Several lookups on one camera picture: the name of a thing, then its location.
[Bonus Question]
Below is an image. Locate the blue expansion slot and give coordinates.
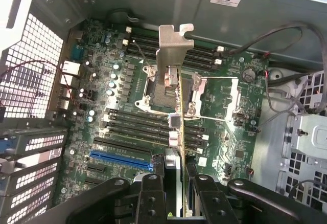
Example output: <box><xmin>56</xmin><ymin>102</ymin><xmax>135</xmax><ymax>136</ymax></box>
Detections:
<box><xmin>89</xmin><ymin>150</ymin><xmax>154</xmax><ymax>172</ymax></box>

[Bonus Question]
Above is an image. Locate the black long expansion slot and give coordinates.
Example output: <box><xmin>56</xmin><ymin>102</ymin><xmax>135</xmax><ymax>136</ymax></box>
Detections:
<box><xmin>93</xmin><ymin>137</ymin><xmax>153</xmax><ymax>155</ymax></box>

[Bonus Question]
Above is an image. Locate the green motherboard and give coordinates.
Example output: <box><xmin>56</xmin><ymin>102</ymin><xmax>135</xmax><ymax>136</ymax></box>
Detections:
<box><xmin>52</xmin><ymin>19</ymin><xmax>271</xmax><ymax>209</ymax></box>

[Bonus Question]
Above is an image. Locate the CPU socket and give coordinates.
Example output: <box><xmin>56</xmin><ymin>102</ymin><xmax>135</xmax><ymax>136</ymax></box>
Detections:
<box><xmin>135</xmin><ymin>64</ymin><xmax>179</xmax><ymax>112</ymax></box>

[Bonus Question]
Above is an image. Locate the silver metal drive cage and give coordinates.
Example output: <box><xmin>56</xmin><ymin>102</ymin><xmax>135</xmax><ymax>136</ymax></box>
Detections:
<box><xmin>277</xmin><ymin>72</ymin><xmax>327</xmax><ymax>209</ymax></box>

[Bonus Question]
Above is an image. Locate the round coin cell battery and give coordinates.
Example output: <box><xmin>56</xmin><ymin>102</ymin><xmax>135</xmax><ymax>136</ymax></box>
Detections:
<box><xmin>242</xmin><ymin>67</ymin><xmax>256</xmax><ymax>82</ymax></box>

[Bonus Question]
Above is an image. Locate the thin metal locking lever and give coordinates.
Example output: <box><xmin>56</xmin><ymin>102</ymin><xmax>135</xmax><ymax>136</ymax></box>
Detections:
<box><xmin>132</xmin><ymin>39</ymin><xmax>152</xmax><ymax>68</ymax></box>

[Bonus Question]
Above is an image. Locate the blue card retention latch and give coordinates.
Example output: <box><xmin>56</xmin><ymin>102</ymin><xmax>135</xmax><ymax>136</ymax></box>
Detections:
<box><xmin>0</xmin><ymin>137</ymin><xmax>16</xmax><ymax>159</ymax></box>

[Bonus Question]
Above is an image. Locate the open black PC case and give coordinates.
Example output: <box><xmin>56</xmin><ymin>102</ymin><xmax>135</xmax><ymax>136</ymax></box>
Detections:
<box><xmin>0</xmin><ymin>0</ymin><xmax>327</xmax><ymax>224</ymax></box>

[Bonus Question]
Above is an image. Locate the black sleeved wire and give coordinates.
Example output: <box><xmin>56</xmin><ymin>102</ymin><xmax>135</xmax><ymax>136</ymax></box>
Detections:
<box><xmin>224</xmin><ymin>21</ymin><xmax>325</xmax><ymax>117</ymax></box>

